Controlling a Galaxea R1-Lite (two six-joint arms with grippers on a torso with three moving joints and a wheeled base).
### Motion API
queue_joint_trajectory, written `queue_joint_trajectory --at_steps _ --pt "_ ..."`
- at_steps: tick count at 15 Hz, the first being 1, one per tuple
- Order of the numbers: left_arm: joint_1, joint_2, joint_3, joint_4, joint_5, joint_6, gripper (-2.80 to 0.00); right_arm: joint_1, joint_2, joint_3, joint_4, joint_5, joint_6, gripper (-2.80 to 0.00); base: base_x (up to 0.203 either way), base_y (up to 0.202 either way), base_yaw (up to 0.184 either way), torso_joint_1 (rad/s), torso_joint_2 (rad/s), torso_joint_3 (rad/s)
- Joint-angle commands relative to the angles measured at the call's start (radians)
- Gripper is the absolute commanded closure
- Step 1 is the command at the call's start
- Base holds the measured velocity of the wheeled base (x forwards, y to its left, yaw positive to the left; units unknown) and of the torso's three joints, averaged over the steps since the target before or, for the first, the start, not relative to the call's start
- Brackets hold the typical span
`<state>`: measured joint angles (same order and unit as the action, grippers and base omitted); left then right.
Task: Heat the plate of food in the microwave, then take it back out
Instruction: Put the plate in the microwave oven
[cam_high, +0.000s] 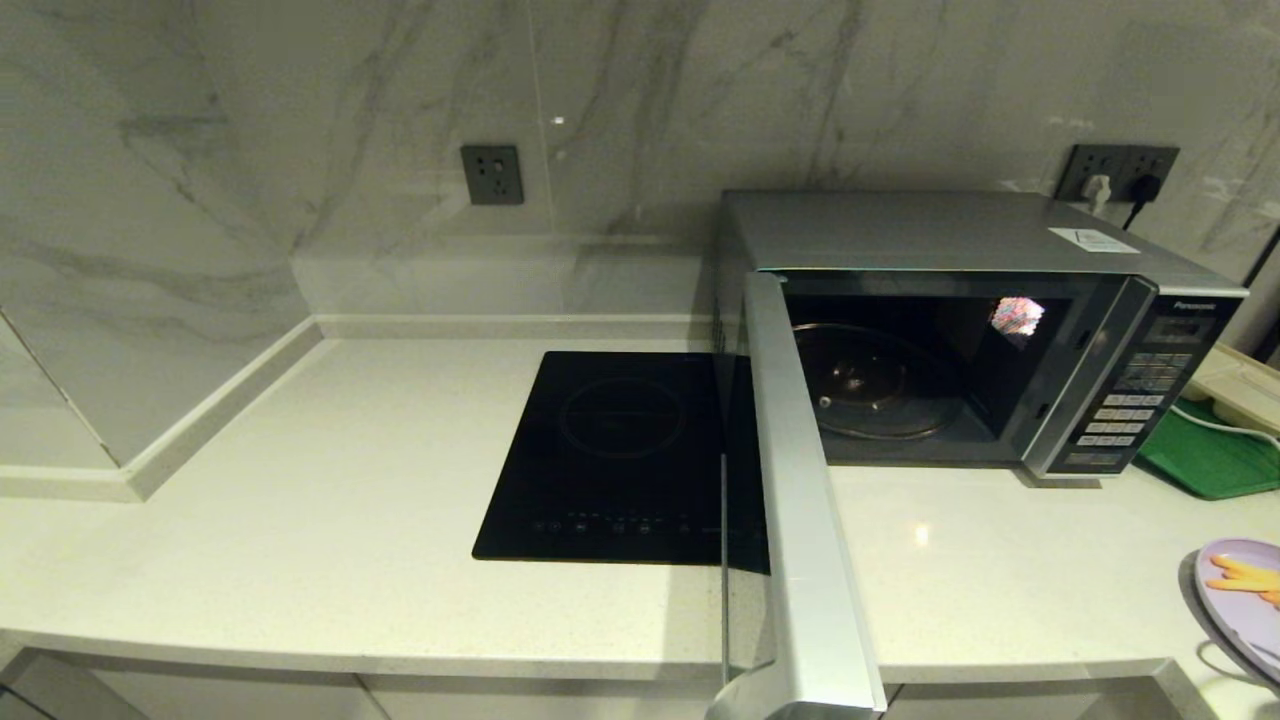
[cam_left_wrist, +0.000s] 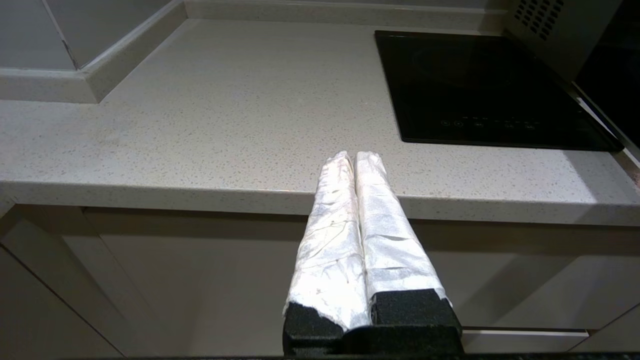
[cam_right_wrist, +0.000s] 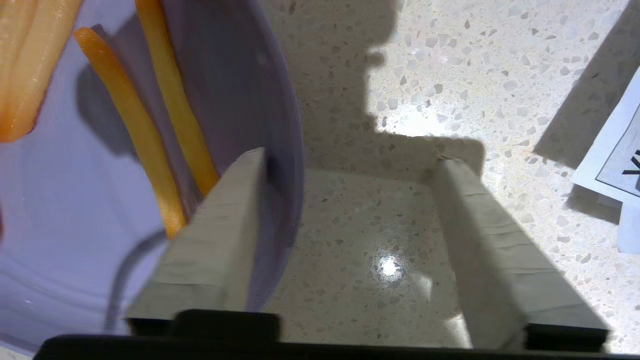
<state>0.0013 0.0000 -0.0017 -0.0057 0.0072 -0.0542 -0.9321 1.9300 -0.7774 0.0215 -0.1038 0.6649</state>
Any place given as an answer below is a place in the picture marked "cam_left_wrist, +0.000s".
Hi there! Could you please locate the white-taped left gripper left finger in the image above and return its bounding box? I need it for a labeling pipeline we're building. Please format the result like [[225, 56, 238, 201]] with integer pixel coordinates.
[[282, 151, 372, 346]]

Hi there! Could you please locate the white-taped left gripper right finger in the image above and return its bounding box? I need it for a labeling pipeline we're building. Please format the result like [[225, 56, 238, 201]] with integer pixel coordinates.
[[354, 151, 462, 328]]

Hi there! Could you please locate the silver microwave oven body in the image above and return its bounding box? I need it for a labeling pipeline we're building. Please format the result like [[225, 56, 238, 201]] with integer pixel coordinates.
[[504, 0, 626, 83]]

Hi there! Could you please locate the beige cabinet door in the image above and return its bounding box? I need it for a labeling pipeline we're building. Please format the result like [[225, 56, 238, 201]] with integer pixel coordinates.
[[82, 207, 311, 358]]

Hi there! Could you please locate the beige drawer front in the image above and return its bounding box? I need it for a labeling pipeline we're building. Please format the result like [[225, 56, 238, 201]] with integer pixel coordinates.
[[407, 220, 640, 332], [460, 327, 640, 357]]

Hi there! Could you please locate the black induction cooktop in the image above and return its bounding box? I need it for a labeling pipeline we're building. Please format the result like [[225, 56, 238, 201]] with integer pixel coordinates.
[[375, 30, 625, 152]]

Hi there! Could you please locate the angled grey cabinet panel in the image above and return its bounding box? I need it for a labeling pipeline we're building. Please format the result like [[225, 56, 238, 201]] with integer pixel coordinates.
[[0, 204, 151, 360]]

